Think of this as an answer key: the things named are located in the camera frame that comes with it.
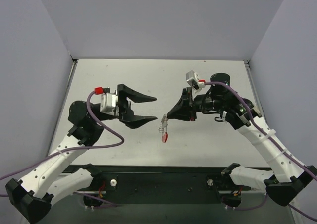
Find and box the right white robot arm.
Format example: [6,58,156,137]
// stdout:
[166,71,317,206]

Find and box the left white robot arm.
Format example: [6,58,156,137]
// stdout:
[5,84,156,224]

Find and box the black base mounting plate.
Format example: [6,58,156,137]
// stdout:
[71,165,248,205]

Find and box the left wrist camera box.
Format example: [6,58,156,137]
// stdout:
[100,93,117,115]

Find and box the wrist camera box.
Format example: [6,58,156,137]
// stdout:
[186,70,199,90]
[100,93,117,115]

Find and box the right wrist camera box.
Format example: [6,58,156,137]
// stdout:
[186,70,199,90]

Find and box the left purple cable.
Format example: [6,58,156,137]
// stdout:
[0,86,124,197]

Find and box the purple cable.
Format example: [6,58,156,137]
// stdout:
[204,81,317,221]
[0,86,124,197]

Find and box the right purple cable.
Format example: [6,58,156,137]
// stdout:
[204,81,317,221]

